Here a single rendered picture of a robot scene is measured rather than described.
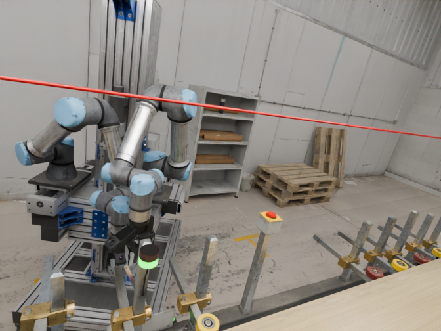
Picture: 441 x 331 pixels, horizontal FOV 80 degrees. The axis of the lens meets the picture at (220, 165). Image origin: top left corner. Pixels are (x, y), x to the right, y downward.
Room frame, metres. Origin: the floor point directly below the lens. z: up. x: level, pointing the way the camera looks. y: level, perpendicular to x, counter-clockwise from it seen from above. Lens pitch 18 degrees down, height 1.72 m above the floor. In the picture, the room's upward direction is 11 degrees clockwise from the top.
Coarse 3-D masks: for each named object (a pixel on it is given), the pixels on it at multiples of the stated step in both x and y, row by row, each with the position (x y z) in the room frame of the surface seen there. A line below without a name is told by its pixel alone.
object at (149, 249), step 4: (148, 244) 0.71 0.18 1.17; (144, 248) 0.69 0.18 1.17; (148, 248) 0.69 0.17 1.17; (152, 248) 0.70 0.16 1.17; (156, 248) 0.70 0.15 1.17; (144, 252) 0.67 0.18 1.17; (148, 252) 0.67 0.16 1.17; (152, 252) 0.68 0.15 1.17; (156, 252) 0.68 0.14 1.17; (144, 280) 0.71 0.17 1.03; (144, 284) 0.71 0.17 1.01
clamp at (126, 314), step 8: (112, 312) 0.70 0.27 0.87; (120, 312) 0.71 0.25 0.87; (128, 312) 0.71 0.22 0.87; (144, 312) 0.73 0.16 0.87; (112, 320) 0.67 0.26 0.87; (120, 320) 0.67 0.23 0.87; (136, 320) 0.70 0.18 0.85; (144, 320) 0.72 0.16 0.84; (112, 328) 0.66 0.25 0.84; (120, 328) 0.68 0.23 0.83
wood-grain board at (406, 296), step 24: (432, 264) 1.41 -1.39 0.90; (360, 288) 1.06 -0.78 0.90; (384, 288) 1.09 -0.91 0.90; (408, 288) 1.13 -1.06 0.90; (432, 288) 1.17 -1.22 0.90; (288, 312) 0.83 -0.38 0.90; (312, 312) 0.85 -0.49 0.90; (336, 312) 0.88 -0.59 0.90; (360, 312) 0.91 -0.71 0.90; (384, 312) 0.93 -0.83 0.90; (408, 312) 0.96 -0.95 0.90; (432, 312) 0.99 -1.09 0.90
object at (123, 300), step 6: (114, 270) 0.90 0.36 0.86; (120, 270) 0.91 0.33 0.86; (114, 276) 0.89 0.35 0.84; (120, 276) 0.87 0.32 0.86; (120, 282) 0.84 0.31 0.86; (120, 288) 0.82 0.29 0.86; (120, 294) 0.79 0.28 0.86; (126, 294) 0.79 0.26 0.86; (120, 300) 0.76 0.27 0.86; (126, 300) 0.77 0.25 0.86; (120, 306) 0.74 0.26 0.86; (126, 306) 0.74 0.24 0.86; (126, 324) 0.67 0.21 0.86; (132, 324) 0.68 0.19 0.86; (126, 330) 0.65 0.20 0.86; (132, 330) 0.66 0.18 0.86
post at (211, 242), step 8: (208, 240) 0.85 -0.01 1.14; (216, 240) 0.85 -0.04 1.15; (208, 248) 0.84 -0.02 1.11; (216, 248) 0.85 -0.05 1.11; (208, 256) 0.83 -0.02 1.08; (208, 264) 0.84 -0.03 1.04; (200, 272) 0.85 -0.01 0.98; (208, 272) 0.84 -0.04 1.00; (200, 280) 0.84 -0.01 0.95; (208, 280) 0.85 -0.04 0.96; (200, 288) 0.83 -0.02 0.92; (200, 296) 0.84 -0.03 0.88; (192, 320) 0.84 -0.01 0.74
